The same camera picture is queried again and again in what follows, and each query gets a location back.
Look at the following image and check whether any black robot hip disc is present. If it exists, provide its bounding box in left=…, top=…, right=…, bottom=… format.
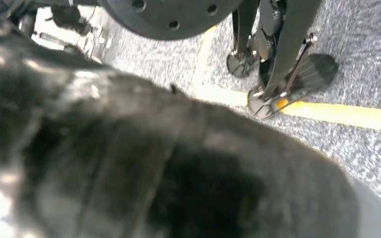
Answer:
left=96, top=0, right=245, bottom=41

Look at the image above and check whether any yellow floor tape square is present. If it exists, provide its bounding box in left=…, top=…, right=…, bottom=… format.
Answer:
left=191, top=25, right=381, bottom=134

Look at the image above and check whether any grey ribbed robot foot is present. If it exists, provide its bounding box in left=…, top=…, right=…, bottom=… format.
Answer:
left=246, top=53, right=340, bottom=120
left=226, top=49, right=261, bottom=79

